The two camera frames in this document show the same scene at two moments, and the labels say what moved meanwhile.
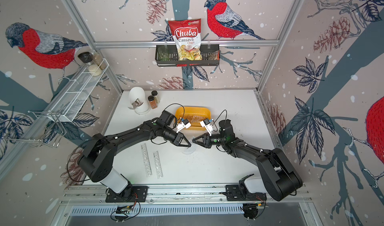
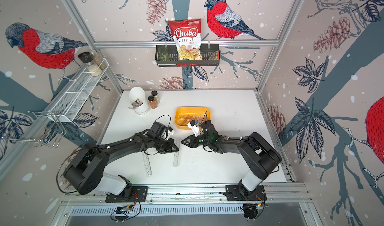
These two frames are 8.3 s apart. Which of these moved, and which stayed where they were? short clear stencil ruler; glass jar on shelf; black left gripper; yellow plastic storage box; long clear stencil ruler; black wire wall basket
Moved: black left gripper; short clear stencil ruler
Stayed: glass jar on shelf; yellow plastic storage box; long clear stencil ruler; black wire wall basket
